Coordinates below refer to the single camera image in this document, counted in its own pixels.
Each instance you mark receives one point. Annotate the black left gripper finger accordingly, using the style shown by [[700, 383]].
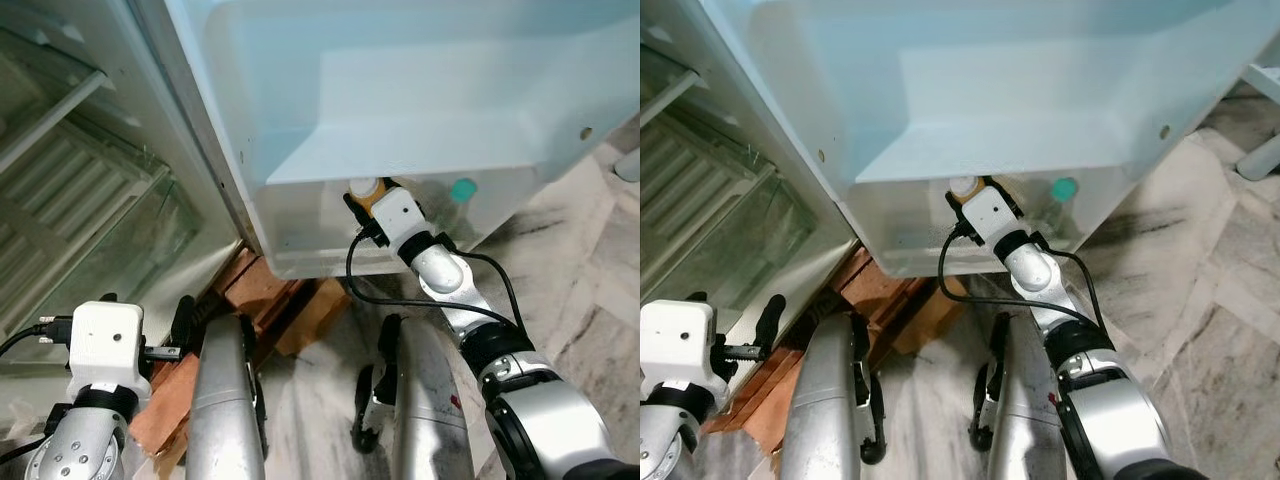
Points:
[[770, 320], [185, 320]]

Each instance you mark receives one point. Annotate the silver robot right leg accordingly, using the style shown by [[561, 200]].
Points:
[[1025, 400], [430, 400]]

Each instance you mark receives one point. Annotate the grey fridge cabinet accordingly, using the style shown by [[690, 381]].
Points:
[[760, 110], [150, 110]]

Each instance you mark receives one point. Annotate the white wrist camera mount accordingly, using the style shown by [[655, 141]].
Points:
[[675, 340], [402, 218], [995, 215], [105, 345]]

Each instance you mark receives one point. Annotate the glass fridge shelf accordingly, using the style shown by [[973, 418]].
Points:
[[665, 95], [50, 115]]

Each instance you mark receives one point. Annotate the orange bottle white cap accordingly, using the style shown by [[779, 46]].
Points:
[[364, 190], [964, 188]]

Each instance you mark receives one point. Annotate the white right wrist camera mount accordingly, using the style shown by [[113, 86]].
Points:
[[402, 218], [995, 215]]

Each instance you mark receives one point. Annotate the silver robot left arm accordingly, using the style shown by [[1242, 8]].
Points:
[[665, 440], [85, 440]]

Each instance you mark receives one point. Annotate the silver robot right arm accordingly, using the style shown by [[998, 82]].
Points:
[[530, 400], [1110, 410]]

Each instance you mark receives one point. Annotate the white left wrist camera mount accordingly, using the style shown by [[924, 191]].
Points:
[[105, 345], [675, 340]]

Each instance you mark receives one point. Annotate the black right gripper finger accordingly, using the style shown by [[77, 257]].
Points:
[[355, 204], [994, 187], [393, 186], [953, 203]]

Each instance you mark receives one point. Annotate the silver robot leg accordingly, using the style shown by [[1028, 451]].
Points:
[[1025, 400], [225, 400], [825, 400], [430, 400]]

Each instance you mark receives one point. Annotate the teal capped bottle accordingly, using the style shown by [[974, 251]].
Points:
[[1064, 189], [462, 190]]

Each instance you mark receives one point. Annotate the clear crisper drawer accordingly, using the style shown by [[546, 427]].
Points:
[[720, 220], [110, 240]]

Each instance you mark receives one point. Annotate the grey fridge door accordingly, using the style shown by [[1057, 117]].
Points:
[[450, 80], [1050, 80]]

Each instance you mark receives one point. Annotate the silver robot left leg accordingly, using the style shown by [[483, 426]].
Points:
[[825, 400], [225, 400]]

